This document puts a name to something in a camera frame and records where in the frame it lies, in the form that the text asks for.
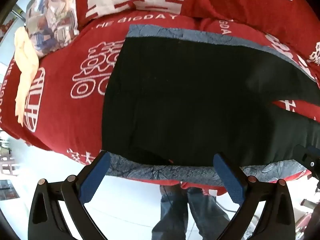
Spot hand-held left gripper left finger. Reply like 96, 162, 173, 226
27, 151, 111, 240

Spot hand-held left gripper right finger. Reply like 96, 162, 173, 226
213, 152, 297, 240

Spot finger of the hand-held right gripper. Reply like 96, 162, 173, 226
293, 144, 320, 180

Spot black pants blue-grey band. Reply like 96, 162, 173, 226
101, 24, 320, 182

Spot red printed bed blanket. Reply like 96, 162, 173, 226
0, 12, 320, 197

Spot person's legs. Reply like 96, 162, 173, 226
151, 184, 232, 240

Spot red stool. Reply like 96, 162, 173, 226
295, 212, 320, 240

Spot reddish chair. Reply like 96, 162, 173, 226
0, 155, 19, 178

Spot pale yellow cloth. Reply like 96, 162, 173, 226
14, 26, 40, 128

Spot colourful printed pillow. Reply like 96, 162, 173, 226
25, 0, 80, 57

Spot red folded quilt white print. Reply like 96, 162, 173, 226
32, 0, 320, 40

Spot black cable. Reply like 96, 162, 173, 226
217, 204, 238, 213

